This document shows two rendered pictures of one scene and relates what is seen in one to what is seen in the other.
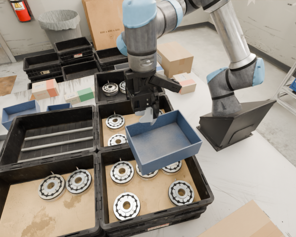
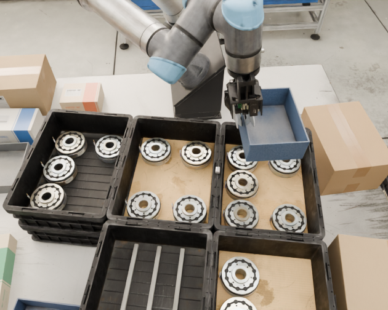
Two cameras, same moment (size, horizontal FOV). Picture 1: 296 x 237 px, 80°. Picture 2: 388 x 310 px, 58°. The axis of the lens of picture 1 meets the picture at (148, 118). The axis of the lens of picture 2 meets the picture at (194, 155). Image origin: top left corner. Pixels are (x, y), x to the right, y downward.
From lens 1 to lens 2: 0.74 m
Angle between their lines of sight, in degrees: 44
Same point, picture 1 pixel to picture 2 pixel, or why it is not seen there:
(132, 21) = (258, 19)
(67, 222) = (292, 300)
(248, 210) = (313, 115)
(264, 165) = not seen: hidden behind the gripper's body
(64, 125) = (103, 302)
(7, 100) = not seen: outside the picture
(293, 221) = (311, 99)
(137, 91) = (253, 92)
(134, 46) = (258, 43)
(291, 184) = (278, 80)
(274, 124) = not seen: hidden behind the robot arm
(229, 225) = (324, 135)
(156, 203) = (287, 191)
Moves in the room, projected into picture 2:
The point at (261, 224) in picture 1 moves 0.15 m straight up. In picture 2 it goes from (326, 112) to (340, 81)
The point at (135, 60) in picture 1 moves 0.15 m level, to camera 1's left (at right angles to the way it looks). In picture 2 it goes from (257, 58) to (239, 108)
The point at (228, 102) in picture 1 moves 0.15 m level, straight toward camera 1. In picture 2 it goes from (197, 59) to (224, 80)
